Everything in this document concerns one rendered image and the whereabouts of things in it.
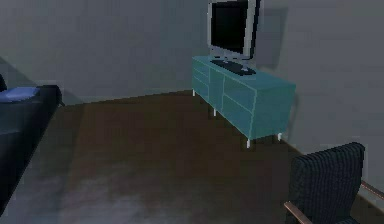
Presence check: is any black sofa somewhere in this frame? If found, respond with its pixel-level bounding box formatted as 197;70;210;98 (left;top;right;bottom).
0;73;63;216

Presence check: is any blue cushion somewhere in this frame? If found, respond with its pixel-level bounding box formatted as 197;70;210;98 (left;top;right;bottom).
0;87;41;102

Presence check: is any silver framed television set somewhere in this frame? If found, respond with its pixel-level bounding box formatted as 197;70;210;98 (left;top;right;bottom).
206;0;262;76

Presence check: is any teal sideboard with white legs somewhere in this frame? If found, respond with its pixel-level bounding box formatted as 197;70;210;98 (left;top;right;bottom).
191;55;297;149

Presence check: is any black armchair with wooden arms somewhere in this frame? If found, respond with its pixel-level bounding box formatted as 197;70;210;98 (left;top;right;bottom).
283;141;384;224

